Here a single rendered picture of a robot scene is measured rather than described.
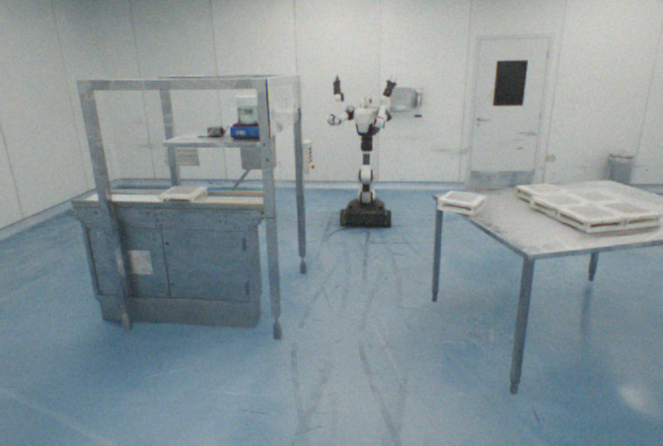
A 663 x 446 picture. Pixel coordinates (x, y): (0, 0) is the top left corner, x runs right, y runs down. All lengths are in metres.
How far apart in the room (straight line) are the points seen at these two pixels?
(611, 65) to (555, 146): 1.20
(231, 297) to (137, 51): 4.86
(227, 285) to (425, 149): 4.13
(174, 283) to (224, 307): 0.39
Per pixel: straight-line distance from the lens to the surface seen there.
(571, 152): 7.03
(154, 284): 3.41
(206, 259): 3.15
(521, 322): 2.62
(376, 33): 6.40
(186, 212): 3.01
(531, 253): 2.43
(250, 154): 2.98
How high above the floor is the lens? 1.79
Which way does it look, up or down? 17 degrees down
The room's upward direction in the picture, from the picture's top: 1 degrees counter-clockwise
